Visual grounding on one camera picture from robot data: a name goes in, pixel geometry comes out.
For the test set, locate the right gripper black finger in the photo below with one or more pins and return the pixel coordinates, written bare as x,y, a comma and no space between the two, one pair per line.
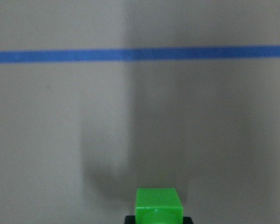
129,220

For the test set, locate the green two-stud block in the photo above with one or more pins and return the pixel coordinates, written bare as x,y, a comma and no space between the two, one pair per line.
158,206

